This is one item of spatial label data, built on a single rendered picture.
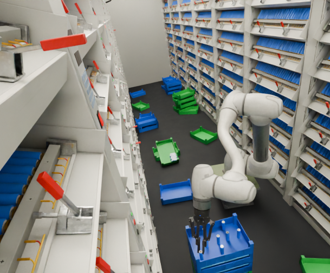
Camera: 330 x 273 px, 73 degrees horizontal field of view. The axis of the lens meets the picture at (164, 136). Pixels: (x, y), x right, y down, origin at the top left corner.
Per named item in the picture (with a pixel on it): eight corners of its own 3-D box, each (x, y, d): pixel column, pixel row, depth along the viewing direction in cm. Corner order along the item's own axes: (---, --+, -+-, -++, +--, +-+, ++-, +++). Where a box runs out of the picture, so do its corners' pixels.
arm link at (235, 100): (218, 105, 130) (241, 106, 123) (226, 84, 138) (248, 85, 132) (220, 120, 139) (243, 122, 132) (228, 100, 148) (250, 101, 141)
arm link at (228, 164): (227, 163, 194) (227, 142, 183) (249, 168, 185) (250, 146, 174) (221, 175, 183) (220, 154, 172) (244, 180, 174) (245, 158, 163)
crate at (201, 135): (217, 138, 285) (217, 132, 281) (206, 144, 277) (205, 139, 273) (201, 130, 308) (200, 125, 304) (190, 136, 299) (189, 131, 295)
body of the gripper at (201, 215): (212, 205, 111) (211, 222, 112) (195, 202, 114) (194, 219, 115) (209, 211, 104) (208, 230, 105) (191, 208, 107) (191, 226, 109)
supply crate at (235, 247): (235, 221, 131) (235, 212, 127) (253, 253, 114) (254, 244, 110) (186, 234, 129) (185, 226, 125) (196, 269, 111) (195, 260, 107)
